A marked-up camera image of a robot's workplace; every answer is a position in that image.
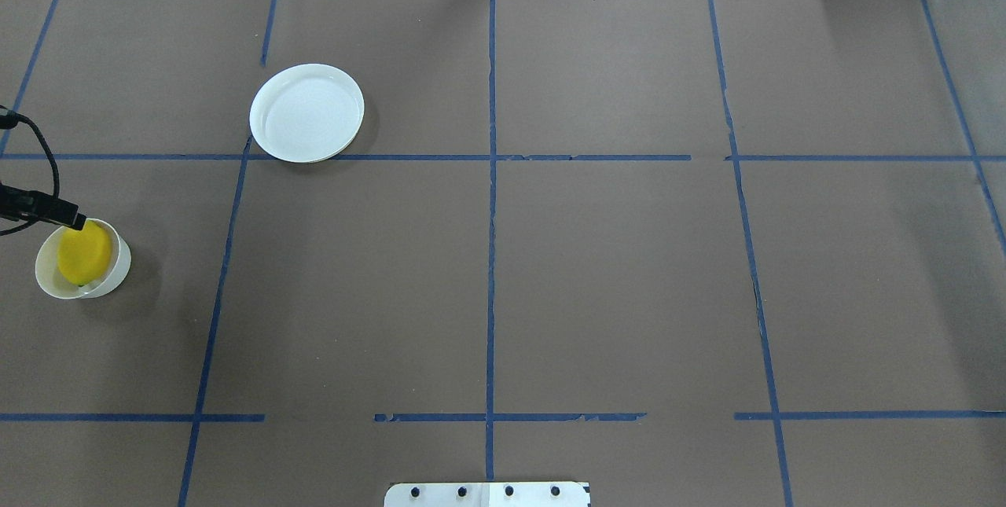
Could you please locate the white bowl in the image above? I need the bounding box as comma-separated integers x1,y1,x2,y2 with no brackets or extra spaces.
35,219,132,300

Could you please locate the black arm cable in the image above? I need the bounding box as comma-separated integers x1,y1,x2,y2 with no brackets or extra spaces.
0,106,62,237

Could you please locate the white pedestal column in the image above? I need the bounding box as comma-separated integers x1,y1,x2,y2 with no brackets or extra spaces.
384,481,592,506

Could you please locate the white plate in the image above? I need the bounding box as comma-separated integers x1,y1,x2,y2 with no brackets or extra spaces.
248,64,365,163

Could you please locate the yellow lemon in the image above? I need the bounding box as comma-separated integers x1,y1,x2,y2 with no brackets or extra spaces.
57,220,112,286

